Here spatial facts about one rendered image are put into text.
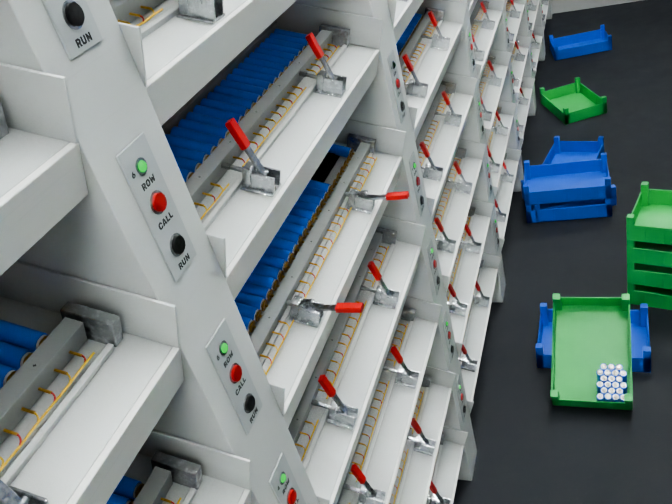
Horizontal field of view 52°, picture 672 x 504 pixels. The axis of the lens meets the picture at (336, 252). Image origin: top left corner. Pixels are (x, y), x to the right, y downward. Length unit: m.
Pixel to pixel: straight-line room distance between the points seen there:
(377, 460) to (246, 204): 0.60
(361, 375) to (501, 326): 1.20
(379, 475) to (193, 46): 0.80
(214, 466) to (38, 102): 0.40
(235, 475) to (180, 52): 0.41
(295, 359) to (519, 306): 1.53
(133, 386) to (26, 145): 0.21
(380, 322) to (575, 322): 0.99
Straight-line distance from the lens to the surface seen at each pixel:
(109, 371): 0.60
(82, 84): 0.54
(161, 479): 0.73
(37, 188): 0.50
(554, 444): 1.91
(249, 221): 0.74
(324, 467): 0.98
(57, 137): 0.53
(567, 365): 2.03
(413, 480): 1.44
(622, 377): 1.95
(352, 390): 1.07
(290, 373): 0.83
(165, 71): 0.62
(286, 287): 0.90
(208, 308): 0.65
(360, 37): 1.17
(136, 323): 0.61
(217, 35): 0.70
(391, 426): 1.27
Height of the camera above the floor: 1.49
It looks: 33 degrees down
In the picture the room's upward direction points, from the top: 17 degrees counter-clockwise
